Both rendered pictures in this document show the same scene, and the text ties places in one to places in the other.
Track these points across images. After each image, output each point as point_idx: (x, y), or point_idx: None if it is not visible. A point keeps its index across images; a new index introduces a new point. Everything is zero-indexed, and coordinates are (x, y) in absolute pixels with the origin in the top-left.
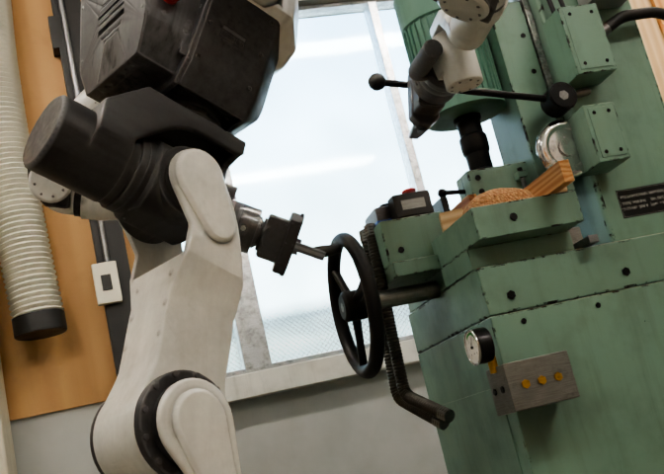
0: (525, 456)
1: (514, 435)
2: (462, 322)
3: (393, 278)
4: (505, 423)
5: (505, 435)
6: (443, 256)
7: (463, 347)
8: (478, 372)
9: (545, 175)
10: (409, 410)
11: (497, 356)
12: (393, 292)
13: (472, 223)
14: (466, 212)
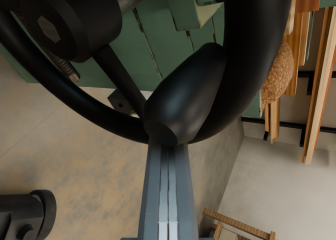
0: (94, 84)
1: (99, 78)
2: (150, 35)
3: (171, 12)
4: (100, 73)
5: (92, 68)
6: (224, 17)
7: (126, 22)
8: (115, 45)
9: (293, 75)
10: (23, 25)
11: (140, 86)
12: None
13: (245, 113)
14: (258, 110)
